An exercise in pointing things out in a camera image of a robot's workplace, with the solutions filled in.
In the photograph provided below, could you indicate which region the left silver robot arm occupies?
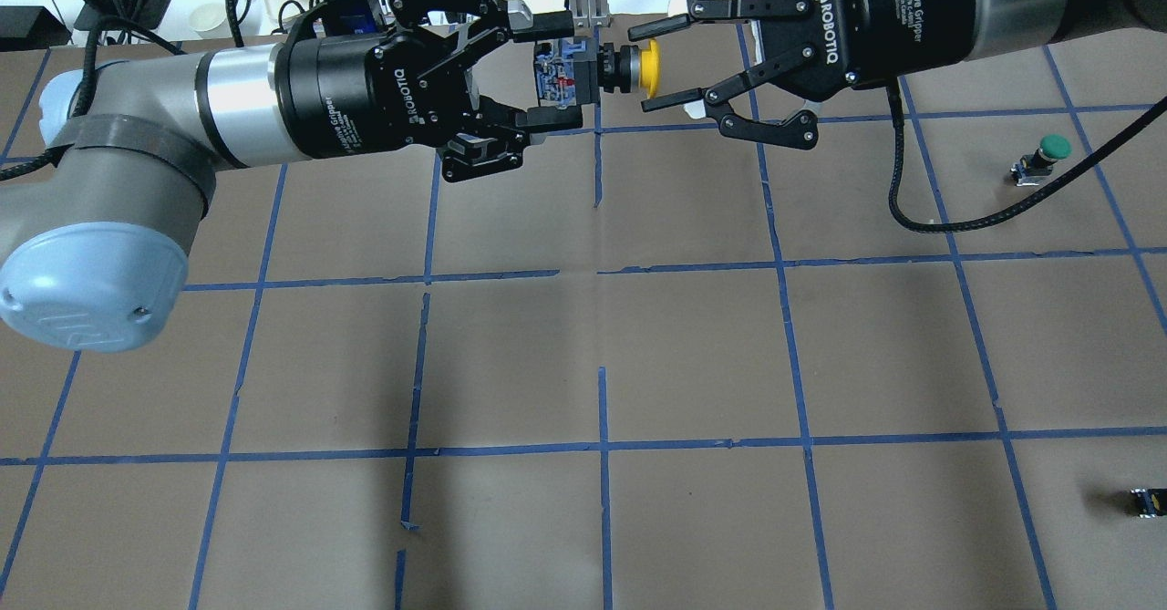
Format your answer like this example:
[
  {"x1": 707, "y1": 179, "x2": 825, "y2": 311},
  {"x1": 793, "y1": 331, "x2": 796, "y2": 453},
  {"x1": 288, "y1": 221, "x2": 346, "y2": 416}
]
[{"x1": 1, "y1": 0, "x2": 581, "y2": 353}]

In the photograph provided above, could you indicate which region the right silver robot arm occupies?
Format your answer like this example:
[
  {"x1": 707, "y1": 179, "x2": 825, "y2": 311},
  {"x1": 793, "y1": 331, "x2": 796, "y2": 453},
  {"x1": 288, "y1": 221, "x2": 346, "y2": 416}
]
[{"x1": 628, "y1": 0, "x2": 1166, "y2": 150}]

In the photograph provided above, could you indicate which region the red and green push button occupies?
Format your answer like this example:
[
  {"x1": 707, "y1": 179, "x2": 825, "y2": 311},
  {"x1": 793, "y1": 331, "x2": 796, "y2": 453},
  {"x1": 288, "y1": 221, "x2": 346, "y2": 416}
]
[{"x1": 1009, "y1": 135, "x2": 1072, "y2": 189}]

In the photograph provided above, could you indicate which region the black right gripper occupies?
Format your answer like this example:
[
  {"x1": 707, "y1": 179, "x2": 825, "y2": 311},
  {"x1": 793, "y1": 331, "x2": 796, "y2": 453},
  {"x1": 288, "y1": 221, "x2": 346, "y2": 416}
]
[{"x1": 626, "y1": 0, "x2": 974, "y2": 150}]

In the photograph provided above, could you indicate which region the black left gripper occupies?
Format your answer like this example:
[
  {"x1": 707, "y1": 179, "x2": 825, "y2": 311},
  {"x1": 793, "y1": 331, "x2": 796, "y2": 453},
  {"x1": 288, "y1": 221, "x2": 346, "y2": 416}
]
[{"x1": 275, "y1": 0, "x2": 584, "y2": 181}]

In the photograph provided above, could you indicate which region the yellow push button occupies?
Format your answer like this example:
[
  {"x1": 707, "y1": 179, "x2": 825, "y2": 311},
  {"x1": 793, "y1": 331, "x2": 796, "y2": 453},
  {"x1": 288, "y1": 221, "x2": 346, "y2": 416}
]
[{"x1": 532, "y1": 37, "x2": 661, "y2": 108}]

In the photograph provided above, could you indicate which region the black braided cable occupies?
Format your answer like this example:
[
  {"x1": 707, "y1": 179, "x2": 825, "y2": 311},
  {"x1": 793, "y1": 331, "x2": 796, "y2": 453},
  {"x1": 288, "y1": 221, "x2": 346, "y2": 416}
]
[{"x1": 887, "y1": 80, "x2": 1167, "y2": 233}]

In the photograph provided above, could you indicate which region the white paper cup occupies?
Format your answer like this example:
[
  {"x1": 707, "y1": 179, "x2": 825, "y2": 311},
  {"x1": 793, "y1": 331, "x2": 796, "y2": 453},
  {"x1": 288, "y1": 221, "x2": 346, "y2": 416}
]
[{"x1": 187, "y1": 3, "x2": 231, "y2": 40}]

